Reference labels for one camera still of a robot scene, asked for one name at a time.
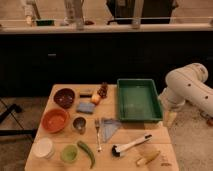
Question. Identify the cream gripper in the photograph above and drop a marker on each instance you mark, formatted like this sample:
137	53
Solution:
170	118

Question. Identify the white black dish brush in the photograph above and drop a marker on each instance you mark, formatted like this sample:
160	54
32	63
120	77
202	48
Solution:
118	149

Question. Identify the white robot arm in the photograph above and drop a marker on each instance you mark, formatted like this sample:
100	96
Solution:
186	84

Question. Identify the light green small bowl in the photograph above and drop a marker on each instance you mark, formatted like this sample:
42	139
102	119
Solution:
69	154

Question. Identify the dark purple bowl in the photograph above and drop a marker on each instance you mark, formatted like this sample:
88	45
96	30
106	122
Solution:
64	97

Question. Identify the orange bowl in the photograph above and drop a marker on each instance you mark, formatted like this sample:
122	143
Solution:
55	120

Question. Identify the green plastic tray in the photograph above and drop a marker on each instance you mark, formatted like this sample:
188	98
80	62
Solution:
138	101

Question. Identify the grey blue cloth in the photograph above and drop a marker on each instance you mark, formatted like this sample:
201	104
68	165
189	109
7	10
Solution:
109	128

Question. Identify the metal fork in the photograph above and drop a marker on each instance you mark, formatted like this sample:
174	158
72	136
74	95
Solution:
97	126

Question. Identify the yellow orange fruit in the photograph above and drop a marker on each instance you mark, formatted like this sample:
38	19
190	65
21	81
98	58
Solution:
95	99

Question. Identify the blue sponge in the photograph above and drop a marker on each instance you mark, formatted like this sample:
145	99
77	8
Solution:
84	107

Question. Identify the brown black block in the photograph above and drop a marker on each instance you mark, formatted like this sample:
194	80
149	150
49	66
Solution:
85	93

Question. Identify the small metal cup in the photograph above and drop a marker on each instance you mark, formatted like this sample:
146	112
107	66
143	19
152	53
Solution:
79	124

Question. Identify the green chili pepper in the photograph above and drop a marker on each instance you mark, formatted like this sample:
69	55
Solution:
88	151

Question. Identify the white round container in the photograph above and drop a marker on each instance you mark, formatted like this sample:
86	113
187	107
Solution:
43	148

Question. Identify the green box on counter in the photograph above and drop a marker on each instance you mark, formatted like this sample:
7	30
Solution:
45	22

